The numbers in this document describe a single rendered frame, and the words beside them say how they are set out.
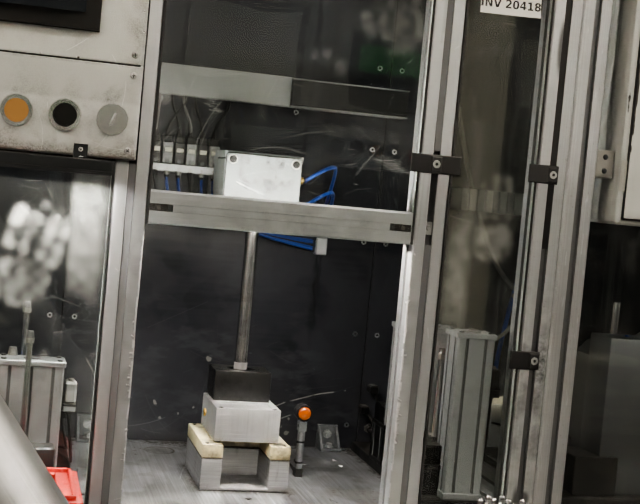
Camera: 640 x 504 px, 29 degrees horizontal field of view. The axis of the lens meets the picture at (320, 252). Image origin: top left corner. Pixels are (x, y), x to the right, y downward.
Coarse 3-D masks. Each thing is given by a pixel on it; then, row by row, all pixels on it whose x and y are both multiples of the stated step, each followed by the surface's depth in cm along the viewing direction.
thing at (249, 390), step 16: (256, 240) 189; (256, 256) 189; (240, 304) 189; (240, 320) 189; (240, 336) 189; (240, 352) 189; (224, 368) 189; (240, 368) 190; (256, 368) 192; (208, 384) 192; (224, 384) 187; (240, 384) 188; (256, 384) 188; (224, 400) 187; (240, 400) 188; (256, 400) 188
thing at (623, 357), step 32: (608, 224) 183; (608, 256) 183; (608, 288) 184; (608, 320) 184; (608, 352) 184; (576, 384) 184; (608, 384) 185; (576, 416) 184; (608, 416) 185; (576, 448) 184; (608, 448) 186; (576, 480) 185; (608, 480) 186
